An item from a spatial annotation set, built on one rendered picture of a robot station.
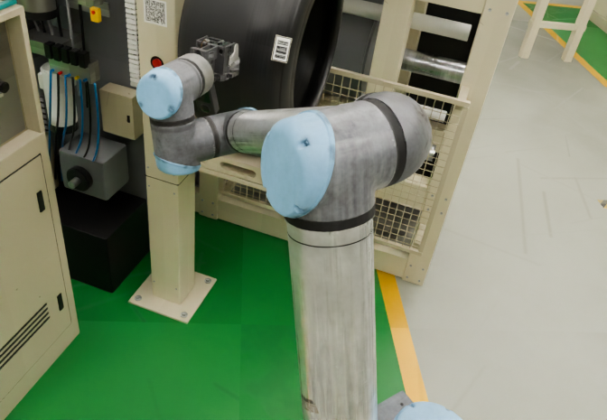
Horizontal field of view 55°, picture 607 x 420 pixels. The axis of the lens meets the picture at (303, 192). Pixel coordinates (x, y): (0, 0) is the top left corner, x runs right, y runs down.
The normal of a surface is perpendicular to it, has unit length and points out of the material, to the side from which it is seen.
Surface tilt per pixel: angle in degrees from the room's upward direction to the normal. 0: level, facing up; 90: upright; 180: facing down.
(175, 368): 0
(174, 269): 90
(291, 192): 84
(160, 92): 78
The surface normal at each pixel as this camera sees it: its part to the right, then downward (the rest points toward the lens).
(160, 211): -0.33, 0.53
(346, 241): 0.33, 0.34
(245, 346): 0.11, -0.80
